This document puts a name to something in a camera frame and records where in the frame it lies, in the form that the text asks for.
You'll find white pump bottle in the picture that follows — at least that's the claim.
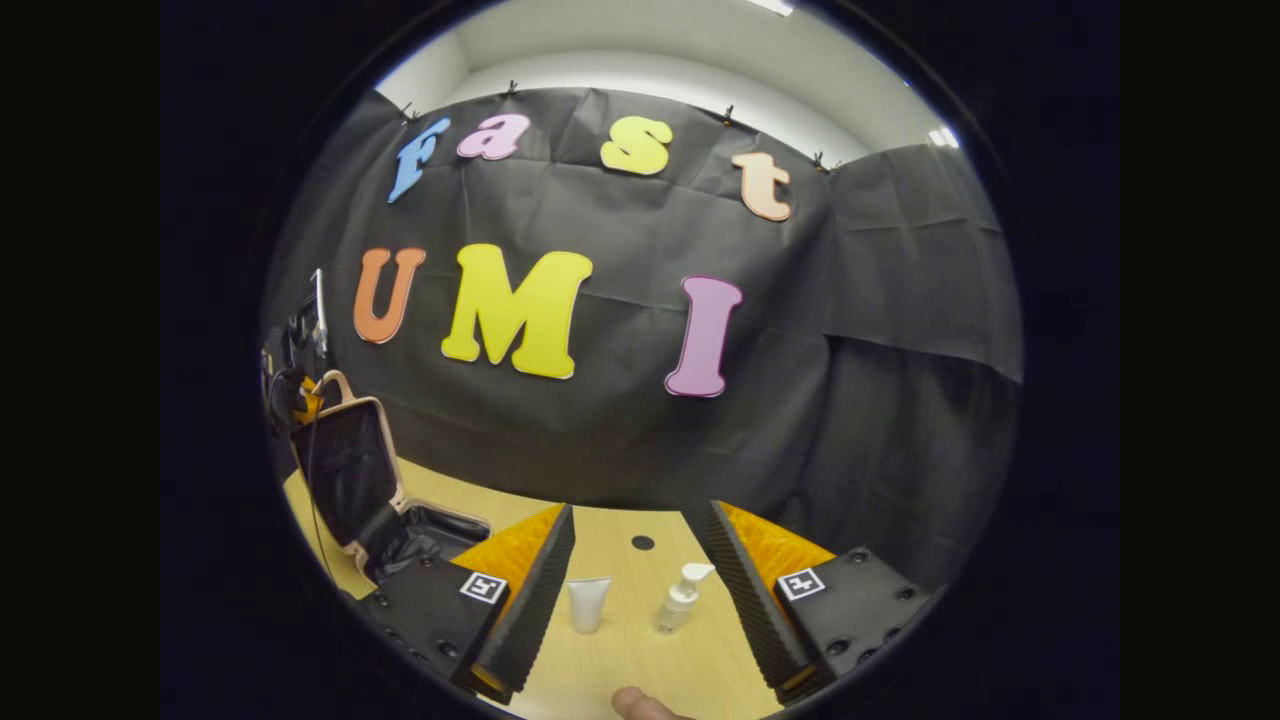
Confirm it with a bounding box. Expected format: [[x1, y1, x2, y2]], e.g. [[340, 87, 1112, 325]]
[[655, 562, 716, 635]]

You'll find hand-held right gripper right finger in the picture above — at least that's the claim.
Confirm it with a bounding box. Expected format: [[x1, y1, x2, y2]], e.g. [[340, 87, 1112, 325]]
[[708, 500, 936, 706]]

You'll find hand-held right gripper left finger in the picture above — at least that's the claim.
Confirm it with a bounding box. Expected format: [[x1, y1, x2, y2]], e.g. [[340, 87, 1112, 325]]
[[358, 503, 577, 706]]

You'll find black backdrop cloth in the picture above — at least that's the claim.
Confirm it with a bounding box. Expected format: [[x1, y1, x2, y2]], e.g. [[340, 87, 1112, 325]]
[[262, 85, 1026, 591]]

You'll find white squeeze tube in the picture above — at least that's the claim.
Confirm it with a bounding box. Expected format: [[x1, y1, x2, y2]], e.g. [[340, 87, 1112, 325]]
[[567, 577, 612, 635]]

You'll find pink suitcase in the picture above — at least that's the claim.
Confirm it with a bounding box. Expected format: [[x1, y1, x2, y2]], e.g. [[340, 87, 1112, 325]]
[[290, 370, 493, 586]]

